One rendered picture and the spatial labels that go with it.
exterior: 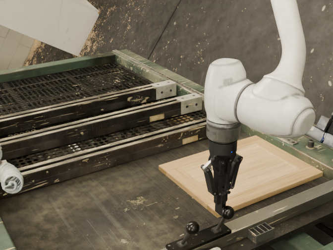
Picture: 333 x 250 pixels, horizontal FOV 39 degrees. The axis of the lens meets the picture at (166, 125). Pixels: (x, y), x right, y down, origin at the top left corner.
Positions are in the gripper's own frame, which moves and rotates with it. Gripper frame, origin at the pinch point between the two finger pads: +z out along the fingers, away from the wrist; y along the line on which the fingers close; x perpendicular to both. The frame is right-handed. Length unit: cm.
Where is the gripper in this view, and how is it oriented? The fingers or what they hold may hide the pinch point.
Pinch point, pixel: (220, 202)
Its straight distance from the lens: 136.5
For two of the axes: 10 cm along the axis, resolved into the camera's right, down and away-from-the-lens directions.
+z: 0.1, 9.1, 4.2
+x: 5.2, 3.5, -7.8
